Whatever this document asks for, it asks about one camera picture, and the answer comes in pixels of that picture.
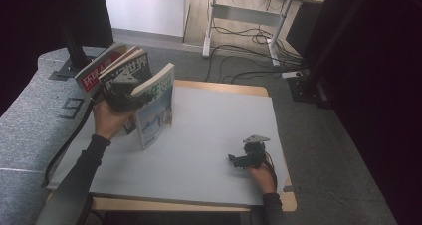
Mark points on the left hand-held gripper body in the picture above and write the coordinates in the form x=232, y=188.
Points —
x=119, y=94

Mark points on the wooden table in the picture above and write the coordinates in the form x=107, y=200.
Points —
x=215, y=85

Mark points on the dark curtain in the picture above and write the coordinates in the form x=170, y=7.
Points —
x=381, y=85

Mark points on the portrait cover magazine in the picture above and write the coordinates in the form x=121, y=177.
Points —
x=89, y=79

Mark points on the black curtain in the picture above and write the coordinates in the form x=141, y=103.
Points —
x=86, y=12

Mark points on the person's right hand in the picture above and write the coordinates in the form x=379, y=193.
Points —
x=265, y=180

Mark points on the person's left hand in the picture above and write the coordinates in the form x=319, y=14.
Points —
x=109, y=122

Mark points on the black tape mark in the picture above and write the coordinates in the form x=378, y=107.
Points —
x=71, y=108

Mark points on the black metal stand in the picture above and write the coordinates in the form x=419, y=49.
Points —
x=74, y=52
x=308, y=89

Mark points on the white power strip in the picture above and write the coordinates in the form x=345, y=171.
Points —
x=292, y=74

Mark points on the white green-titled magazine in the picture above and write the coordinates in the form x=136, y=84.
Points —
x=156, y=115

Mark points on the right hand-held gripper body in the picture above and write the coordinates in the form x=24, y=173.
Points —
x=255, y=153

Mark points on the dark blue cover magazine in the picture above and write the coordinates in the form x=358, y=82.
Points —
x=139, y=67

